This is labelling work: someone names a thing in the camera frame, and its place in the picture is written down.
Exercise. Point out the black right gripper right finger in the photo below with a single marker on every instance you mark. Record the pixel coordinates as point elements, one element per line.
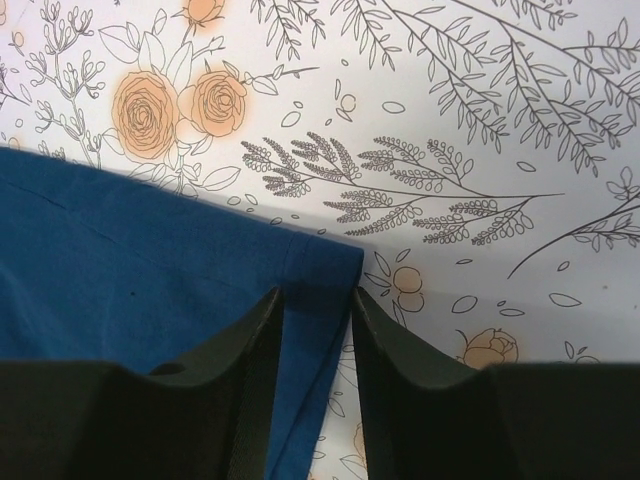
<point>428,416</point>

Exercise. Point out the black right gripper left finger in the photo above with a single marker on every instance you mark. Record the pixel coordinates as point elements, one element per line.
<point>204,415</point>

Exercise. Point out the blue printed t-shirt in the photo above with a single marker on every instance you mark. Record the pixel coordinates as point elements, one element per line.
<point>98,266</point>

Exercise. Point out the floral patterned tablecloth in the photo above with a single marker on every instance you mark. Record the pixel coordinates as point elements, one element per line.
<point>484,155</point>

